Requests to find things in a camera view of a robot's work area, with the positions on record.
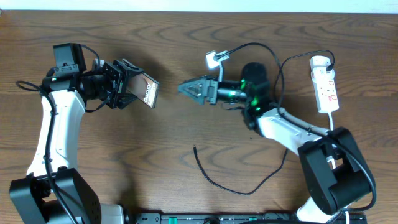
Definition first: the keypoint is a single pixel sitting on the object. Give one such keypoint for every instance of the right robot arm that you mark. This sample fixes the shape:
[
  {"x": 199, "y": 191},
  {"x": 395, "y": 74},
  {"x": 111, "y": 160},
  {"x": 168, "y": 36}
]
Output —
[{"x": 336, "y": 174}]

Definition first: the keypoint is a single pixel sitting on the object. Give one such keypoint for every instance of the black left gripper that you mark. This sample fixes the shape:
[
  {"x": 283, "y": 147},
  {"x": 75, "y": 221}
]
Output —
[{"x": 116, "y": 83}]

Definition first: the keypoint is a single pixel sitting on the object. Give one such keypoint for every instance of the white power strip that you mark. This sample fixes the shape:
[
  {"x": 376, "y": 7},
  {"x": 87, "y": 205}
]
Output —
[{"x": 324, "y": 84}]

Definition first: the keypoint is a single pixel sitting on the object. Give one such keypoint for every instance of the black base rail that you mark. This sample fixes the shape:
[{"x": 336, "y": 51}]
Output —
[{"x": 230, "y": 218}]

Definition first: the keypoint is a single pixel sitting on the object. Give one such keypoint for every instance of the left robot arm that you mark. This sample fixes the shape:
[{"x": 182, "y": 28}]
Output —
[{"x": 53, "y": 191}]

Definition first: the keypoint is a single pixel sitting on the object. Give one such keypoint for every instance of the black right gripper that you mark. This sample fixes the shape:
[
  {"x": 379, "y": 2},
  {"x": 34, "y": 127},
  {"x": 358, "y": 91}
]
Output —
[{"x": 209, "y": 89}]

